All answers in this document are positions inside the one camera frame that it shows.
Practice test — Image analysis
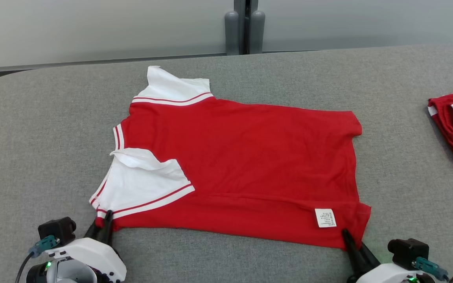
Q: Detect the grey rounded post foot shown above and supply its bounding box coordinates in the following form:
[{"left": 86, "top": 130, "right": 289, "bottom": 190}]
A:
[
  {"left": 250, "top": 10, "right": 266, "bottom": 54},
  {"left": 225, "top": 11, "right": 240, "bottom": 56}
]

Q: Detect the red t-shirt with white sleeves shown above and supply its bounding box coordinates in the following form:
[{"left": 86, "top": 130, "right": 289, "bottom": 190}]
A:
[{"left": 89, "top": 66, "right": 372, "bottom": 251}]

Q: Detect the grey partition base rail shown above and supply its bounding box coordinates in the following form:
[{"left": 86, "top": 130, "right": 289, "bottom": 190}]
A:
[
  {"left": 264, "top": 42, "right": 453, "bottom": 54},
  {"left": 0, "top": 52, "right": 227, "bottom": 74}
]

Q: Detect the teal camera connector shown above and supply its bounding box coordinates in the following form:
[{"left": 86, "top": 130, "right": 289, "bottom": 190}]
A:
[
  {"left": 29, "top": 235, "right": 60, "bottom": 258},
  {"left": 413, "top": 257, "right": 449, "bottom": 282}
]

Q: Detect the teal right camera connector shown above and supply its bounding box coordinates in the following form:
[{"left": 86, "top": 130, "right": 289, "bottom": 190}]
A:
[{"left": 413, "top": 257, "right": 449, "bottom": 282}]

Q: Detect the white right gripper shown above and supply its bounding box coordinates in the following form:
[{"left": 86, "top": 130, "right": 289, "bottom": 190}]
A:
[{"left": 342, "top": 229, "right": 435, "bottom": 283}]

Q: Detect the black left camera cable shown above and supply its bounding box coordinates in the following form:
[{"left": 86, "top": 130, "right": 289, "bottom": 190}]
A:
[{"left": 14, "top": 254, "right": 35, "bottom": 283}]

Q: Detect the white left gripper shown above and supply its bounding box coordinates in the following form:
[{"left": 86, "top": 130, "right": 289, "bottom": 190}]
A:
[{"left": 26, "top": 210, "right": 127, "bottom": 283}]

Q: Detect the grey metal partition post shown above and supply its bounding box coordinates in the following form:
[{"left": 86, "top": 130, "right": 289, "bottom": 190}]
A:
[{"left": 234, "top": 0, "right": 258, "bottom": 55}]

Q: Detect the teal left camera connector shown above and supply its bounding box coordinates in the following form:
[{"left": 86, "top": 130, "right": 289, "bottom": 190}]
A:
[{"left": 29, "top": 235, "right": 60, "bottom": 258}]

